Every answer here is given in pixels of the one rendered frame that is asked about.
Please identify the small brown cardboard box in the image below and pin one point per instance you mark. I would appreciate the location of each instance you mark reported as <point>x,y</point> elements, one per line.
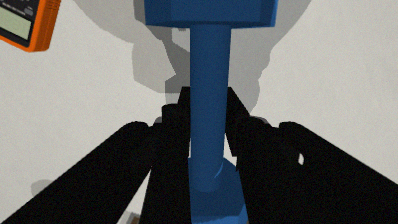
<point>135,220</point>

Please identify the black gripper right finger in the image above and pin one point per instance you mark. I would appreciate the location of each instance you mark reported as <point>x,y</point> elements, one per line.
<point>334,183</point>

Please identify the orange digital multimeter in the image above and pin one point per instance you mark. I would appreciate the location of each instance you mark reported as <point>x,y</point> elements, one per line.
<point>28,24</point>

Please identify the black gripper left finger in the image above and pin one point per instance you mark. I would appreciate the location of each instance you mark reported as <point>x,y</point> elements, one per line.
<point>99,187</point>

